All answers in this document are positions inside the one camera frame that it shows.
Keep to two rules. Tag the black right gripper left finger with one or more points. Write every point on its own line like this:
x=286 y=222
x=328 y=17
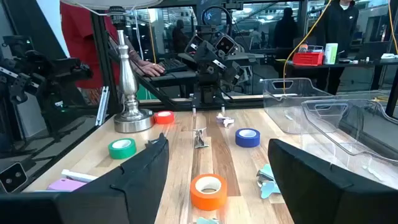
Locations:
x=124 y=199

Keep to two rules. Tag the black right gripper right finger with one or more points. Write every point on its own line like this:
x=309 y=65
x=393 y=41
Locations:
x=317 y=199

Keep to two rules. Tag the black keyboard tray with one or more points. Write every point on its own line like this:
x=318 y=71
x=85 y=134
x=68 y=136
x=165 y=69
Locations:
x=174 y=77

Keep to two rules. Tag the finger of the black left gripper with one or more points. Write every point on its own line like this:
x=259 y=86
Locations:
x=206 y=52
x=233 y=73

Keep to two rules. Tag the red tape roll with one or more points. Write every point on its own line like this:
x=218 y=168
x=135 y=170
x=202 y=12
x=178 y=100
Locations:
x=163 y=119

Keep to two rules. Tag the red plastic parts bin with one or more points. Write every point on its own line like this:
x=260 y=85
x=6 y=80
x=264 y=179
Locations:
x=308 y=59

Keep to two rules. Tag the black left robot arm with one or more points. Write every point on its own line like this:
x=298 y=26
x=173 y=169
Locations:
x=206 y=93

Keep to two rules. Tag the lilac white staple remover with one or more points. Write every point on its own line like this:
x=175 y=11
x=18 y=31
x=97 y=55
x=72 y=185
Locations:
x=224 y=119

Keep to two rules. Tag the clear plastic bin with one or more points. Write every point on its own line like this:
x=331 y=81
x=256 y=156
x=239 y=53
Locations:
x=351 y=124
x=295 y=105

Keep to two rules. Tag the black keyboard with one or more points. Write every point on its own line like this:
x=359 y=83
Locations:
x=172 y=65

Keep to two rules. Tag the black workbench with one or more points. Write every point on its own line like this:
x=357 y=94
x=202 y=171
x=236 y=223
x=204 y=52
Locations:
x=357 y=64

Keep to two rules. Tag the green tape roll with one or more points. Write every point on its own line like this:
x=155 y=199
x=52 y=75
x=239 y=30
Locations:
x=121 y=152

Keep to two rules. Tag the silver lamp base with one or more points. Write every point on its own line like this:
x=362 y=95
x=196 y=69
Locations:
x=129 y=81

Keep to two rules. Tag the pink white stapler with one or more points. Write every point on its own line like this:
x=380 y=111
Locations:
x=65 y=185

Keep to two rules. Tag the black depth camera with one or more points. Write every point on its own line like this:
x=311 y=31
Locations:
x=12 y=178

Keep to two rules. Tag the person's hand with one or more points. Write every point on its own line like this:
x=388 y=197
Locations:
x=151 y=69

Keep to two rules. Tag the blue tape roll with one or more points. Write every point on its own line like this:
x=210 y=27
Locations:
x=247 y=141

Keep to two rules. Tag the person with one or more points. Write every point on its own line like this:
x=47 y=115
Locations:
x=179 y=37
x=256 y=39
x=81 y=46
x=339 y=28
x=284 y=31

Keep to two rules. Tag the light blue staple remover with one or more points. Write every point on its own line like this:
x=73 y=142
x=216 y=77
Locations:
x=267 y=186

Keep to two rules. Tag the white green canister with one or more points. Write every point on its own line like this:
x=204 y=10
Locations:
x=331 y=53

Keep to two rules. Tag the orange tape roll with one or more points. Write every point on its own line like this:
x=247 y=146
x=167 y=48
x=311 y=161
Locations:
x=206 y=200

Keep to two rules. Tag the silver aluminium extrusion piece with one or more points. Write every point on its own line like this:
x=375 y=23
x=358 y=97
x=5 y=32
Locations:
x=102 y=105

